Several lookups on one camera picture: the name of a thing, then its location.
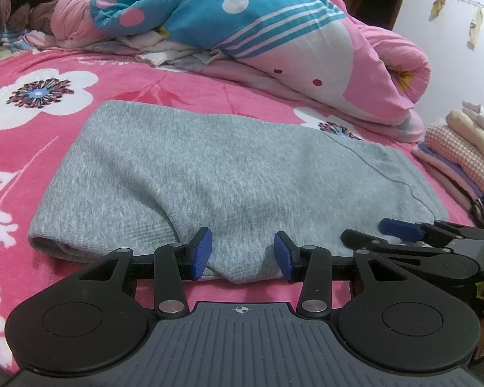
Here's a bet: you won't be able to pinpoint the blue and pink quilt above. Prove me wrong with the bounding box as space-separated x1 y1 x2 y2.
50 0 432 144

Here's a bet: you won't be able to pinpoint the pink floral bed blanket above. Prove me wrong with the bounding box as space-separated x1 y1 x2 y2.
0 46 480 373

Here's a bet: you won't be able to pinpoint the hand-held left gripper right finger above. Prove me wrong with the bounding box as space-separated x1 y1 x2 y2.
273 231 413 320

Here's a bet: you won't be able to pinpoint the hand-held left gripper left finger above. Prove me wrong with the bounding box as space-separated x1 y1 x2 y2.
78 226 214 319

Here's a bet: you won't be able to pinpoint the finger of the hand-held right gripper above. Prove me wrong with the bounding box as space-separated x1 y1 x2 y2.
379 218 461 243
341 228 453 258

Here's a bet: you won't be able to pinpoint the white folded cloth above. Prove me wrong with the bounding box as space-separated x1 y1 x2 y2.
117 28 235 69

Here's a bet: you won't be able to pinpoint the stack of folded clothes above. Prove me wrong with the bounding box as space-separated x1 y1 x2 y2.
411 100 484 234

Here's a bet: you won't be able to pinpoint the sleeping person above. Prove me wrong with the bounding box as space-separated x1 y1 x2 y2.
0 0 61 51

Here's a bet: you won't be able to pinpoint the grey sweatpants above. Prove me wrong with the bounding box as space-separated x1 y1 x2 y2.
27 101 449 285

